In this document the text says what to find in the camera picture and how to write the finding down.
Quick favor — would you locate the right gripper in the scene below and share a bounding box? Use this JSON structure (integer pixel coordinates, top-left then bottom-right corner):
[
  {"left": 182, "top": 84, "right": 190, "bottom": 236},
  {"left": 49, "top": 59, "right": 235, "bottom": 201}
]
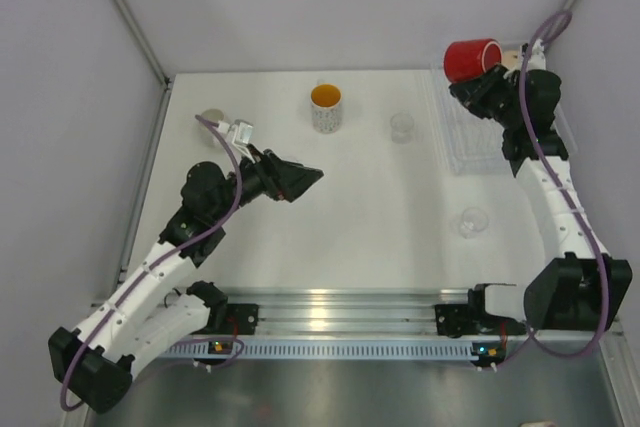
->
[{"left": 450, "top": 63, "right": 523, "bottom": 130}]

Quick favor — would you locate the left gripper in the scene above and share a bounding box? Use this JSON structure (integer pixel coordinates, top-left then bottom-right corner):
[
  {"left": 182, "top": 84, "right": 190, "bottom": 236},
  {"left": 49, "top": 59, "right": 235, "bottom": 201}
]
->
[{"left": 210, "top": 143, "right": 322, "bottom": 223}]

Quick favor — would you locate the red mug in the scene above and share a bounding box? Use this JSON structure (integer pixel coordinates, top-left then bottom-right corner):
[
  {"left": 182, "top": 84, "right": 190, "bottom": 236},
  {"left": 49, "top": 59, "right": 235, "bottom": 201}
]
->
[{"left": 443, "top": 38, "right": 502, "bottom": 83}]

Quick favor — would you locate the beige ceramic mug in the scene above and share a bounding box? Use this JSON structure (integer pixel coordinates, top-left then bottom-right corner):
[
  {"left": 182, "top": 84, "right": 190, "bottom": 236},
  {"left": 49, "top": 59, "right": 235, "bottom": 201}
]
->
[{"left": 502, "top": 49, "right": 523, "bottom": 71}]

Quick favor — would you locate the floral mug orange inside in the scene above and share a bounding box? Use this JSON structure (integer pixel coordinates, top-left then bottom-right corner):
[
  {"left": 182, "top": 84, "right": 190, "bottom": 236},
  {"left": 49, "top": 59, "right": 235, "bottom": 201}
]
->
[{"left": 309, "top": 80, "right": 343, "bottom": 134}]

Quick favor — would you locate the white speckled mug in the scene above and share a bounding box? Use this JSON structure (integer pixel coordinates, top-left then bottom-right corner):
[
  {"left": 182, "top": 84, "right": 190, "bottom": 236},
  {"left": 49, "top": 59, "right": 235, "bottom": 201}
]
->
[{"left": 198, "top": 109, "right": 230, "bottom": 148}]

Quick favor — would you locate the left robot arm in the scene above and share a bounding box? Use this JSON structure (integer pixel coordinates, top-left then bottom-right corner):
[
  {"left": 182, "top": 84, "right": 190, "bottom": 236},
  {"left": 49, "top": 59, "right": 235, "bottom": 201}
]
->
[{"left": 48, "top": 147, "right": 324, "bottom": 413}]

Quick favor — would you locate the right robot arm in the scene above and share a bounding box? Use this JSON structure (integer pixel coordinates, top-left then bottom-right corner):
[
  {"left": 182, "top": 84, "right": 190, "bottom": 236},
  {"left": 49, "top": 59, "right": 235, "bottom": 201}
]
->
[{"left": 449, "top": 65, "right": 633, "bottom": 333}]

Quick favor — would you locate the clear glass cup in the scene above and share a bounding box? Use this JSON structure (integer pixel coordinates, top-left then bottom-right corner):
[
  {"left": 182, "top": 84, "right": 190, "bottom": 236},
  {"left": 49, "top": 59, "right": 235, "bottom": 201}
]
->
[
  {"left": 390, "top": 112, "right": 415, "bottom": 144},
  {"left": 454, "top": 207, "right": 489, "bottom": 239}
]

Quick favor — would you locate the white wire dish rack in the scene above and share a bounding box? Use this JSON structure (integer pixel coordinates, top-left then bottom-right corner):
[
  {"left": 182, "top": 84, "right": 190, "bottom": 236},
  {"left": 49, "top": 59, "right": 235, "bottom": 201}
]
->
[{"left": 414, "top": 40, "right": 579, "bottom": 176}]

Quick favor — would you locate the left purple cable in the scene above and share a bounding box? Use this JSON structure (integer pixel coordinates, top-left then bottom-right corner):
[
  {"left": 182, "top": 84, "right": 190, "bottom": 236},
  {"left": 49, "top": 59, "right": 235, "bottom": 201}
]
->
[{"left": 59, "top": 114, "right": 246, "bottom": 411}]

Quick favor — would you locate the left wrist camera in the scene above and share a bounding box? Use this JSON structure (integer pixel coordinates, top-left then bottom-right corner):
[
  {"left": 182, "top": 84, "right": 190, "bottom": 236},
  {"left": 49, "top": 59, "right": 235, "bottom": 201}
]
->
[{"left": 227, "top": 119, "right": 254, "bottom": 148}]

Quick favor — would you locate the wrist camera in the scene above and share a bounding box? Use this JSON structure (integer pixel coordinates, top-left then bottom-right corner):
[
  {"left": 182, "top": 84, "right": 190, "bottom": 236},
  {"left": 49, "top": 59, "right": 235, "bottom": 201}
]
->
[
  {"left": 227, "top": 119, "right": 254, "bottom": 148},
  {"left": 526, "top": 39, "right": 547, "bottom": 71}
]

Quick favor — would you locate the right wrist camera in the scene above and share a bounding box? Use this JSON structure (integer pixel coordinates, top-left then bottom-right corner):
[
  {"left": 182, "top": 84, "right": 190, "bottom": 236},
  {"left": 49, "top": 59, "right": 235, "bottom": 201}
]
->
[{"left": 526, "top": 39, "right": 547, "bottom": 71}]

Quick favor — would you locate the aluminium mounting rail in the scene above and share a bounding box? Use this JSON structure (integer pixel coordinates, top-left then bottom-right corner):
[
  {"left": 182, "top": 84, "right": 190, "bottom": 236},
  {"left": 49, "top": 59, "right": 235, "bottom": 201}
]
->
[{"left": 89, "top": 287, "right": 621, "bottom": 338}]

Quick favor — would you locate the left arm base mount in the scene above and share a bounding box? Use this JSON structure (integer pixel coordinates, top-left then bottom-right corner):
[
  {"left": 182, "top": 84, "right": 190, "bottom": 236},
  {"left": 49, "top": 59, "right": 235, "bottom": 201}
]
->
[{"left": 197, "top": 303, "right": 259, "bottom": 336}]

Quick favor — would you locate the perforated cable duct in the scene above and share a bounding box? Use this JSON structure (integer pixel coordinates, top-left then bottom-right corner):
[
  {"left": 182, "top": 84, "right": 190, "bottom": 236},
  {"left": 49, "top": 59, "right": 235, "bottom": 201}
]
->
[{"left": 164, "top": 337, "right": 480, "bottom": 359}]

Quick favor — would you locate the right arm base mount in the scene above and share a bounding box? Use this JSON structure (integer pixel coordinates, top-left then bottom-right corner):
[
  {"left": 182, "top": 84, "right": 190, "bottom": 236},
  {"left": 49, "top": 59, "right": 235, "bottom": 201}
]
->
[{"left": 434, "top": 304, "right": 496, "bottom": 338}]

